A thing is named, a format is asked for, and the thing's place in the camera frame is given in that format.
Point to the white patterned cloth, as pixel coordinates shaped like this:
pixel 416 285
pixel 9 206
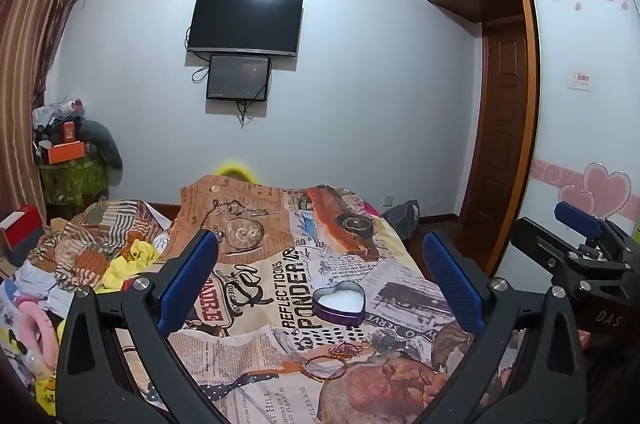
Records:
pixel 57 112

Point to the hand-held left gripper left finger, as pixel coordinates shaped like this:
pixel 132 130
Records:
pixel 187 274

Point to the newspaper printed blanket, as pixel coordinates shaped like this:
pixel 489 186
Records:
pixel 280 264

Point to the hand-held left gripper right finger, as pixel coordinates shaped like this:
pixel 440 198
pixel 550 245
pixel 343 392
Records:
pixel 452 276

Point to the dark backpack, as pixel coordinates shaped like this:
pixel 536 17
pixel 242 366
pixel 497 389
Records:
pixel 402 219

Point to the brown wooden door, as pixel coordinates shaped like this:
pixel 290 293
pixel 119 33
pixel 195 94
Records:
pixel 505 129

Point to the yellow cloth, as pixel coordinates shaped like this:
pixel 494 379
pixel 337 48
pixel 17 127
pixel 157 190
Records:
pixel 132 256

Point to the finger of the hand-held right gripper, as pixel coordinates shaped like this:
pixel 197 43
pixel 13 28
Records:
pixel 535 244
pixel 575 216

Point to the yellow plastic stool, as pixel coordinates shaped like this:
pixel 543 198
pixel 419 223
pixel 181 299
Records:
pixel 235 168

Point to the striped brown curtain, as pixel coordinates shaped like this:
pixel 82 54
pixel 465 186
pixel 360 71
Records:
pixel 30 54

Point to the red box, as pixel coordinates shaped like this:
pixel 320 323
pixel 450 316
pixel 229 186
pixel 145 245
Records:
pixel 22 229

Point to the heart printed sliding door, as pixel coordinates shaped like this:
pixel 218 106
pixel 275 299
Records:
pixel 585 129

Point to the white wall socket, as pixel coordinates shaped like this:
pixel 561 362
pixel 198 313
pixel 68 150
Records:
pixel 387 201

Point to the striped patchwork quilt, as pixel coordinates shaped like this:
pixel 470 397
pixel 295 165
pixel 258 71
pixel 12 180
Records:
pixel 100 224

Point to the long orange box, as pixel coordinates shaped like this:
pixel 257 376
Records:
pixel 62 153

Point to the heart-shaped purple tin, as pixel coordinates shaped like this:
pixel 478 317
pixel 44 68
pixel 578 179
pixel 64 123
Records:
pixel 345 311

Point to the white label sticker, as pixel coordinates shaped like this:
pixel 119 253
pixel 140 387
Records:
pixel 580 79

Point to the black wall television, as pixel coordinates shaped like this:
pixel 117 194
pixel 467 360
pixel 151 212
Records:
pixel 245 22

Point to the small black wall monitor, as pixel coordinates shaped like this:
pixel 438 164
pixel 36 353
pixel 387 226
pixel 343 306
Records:
pixel 237 77

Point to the small orange box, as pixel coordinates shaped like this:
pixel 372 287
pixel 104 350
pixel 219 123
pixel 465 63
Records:
pixel 70 133

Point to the green patterned cover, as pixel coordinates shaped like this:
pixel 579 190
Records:
pixel 75 181

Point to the white crumpled cloth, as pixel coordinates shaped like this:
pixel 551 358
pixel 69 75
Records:
pixel 42 284

